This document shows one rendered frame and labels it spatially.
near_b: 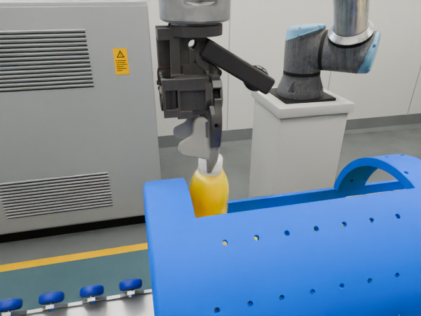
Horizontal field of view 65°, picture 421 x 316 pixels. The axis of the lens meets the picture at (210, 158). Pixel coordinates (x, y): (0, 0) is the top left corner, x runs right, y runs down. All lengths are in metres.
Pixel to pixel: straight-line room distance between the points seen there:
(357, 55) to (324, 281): 0.96
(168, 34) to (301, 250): 0.32
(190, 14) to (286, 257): 0.32
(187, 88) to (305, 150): 1.02
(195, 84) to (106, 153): 1.73
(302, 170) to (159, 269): 1.10
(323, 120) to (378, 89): 2.96
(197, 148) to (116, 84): 1.55
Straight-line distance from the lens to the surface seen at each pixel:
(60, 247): 2.43
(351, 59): 1.32
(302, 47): 1.36
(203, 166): 0.51
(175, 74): 0.45
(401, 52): 4.38
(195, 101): 0.45
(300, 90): 1.38
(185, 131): 0.53
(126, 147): 2.12
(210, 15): 0.42
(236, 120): 3.58
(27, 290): 2.23
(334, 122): 1.43
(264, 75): 0.47
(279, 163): 1.39
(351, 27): 1.25
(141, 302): 0.74
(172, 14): 0.42
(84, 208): 2.34
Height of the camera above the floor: 1.49
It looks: 27 degrees down
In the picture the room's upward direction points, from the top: straight up
